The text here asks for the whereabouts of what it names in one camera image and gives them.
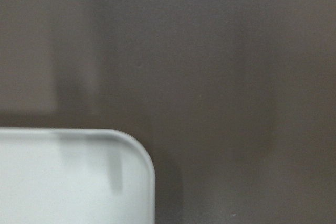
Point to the cream rabbit print tray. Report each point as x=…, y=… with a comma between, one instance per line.
x=75, y=176

